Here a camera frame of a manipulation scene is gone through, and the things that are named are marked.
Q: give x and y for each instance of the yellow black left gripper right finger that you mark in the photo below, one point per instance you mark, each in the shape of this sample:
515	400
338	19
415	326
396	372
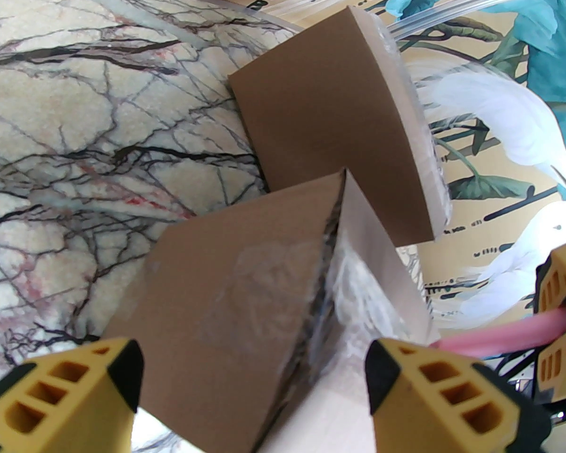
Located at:
443	408

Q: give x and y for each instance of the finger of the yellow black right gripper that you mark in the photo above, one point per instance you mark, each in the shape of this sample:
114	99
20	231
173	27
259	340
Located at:
563	281
563	366

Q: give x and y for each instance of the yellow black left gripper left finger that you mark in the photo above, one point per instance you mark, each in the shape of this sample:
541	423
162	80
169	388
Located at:
52	404

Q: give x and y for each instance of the pink utility knife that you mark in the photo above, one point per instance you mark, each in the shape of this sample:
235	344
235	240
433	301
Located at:
500	331

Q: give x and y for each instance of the long taped cardboard box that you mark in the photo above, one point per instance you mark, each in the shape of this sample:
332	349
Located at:
217	300

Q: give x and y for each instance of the aluminium corner post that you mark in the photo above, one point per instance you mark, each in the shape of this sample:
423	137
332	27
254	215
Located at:
500	2

